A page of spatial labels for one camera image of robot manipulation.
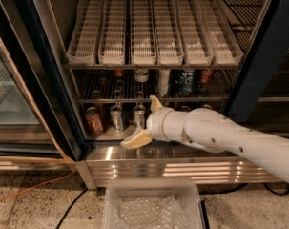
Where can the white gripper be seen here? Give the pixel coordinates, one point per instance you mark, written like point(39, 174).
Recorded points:
point(154, 124)

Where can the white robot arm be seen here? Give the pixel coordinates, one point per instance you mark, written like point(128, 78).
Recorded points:
point(210, 131)

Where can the silver can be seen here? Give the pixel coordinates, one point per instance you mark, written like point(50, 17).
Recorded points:
point(117, 120)
point(139, 116)

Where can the silver can bottom left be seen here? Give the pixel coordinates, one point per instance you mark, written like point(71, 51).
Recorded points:
point(117, 120)

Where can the orange can bottom shelf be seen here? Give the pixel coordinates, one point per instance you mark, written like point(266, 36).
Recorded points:
point(185, 108)

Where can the tall white can middle shelf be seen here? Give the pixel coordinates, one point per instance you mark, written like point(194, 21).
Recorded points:
point(163, 82)

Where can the red-orange can bottom shelf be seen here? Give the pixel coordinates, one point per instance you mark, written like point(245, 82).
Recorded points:
point(94, 120)

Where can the blue can middle shelf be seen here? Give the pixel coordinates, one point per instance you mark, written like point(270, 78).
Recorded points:
point(185, 83)

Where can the blue white can bottom shelf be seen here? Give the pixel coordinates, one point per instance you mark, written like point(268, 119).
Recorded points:
point(207, 106)

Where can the red can middle shelf right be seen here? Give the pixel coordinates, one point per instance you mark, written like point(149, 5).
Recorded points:
point(206, 75)

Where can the stainless steel fridge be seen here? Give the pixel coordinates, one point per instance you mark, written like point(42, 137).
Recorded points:
point(102, 161)

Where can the open glass fridge door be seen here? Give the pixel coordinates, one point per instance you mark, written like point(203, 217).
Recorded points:
point(36, 115)

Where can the clear plastic bin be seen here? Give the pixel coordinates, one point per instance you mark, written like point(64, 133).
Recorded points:
point(152, 203)

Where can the middle wire shelf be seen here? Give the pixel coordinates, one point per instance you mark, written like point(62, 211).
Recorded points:
point(105, 87)

